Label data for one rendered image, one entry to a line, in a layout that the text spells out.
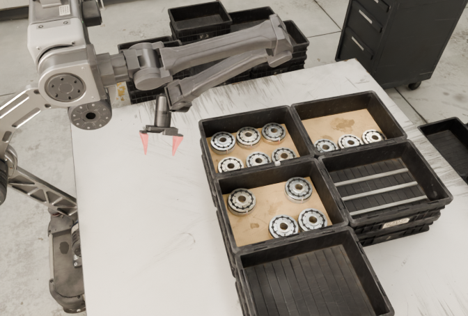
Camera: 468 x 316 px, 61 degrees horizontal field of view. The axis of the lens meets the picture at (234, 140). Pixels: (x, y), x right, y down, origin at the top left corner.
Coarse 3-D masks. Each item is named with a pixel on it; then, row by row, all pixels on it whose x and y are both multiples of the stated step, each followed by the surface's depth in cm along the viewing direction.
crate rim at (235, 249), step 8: (304, 160) 149; (312, 160) 149; (256, 168) 146; (264, 168) 146; (272, 168) 146; (320, 168) 146; (224, 176) 143; (232, 176) 143; (216, 184) 141; (328, 184) 141; (336, 200) 137; (224, 208) 134; (224, 216) 132; (344, 216) 133; (336, 224) 131; (344, 224) 131; (232, 232) 128; (304, 232) 128; (312, 232) 128; (232, 240) 126; (272, 240) 126; (280, 240) 126; (232, 248) 126; (240, 248) 124; (248, 248) 124
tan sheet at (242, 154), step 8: (288, 136) 170; (208, 144) 167; (264, 144) 167; (280, 144) 167; (288, 144) 167; (232, 152) 164; (240, 152) 164; (248, 152) 164; (264, 152) 164; (296, 152) 164; (216, 160) 161; (216, 168) 158
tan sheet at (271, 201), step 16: (256, 192) 151; (272, 192) 151; (256, 208) 146; (272, 208) 146; (288, 208) 146; (304, 208) 146; (320, 208) 146; (240, 224) 141; (256, 224) 141; (240, 240) 137; (256, 240) 137
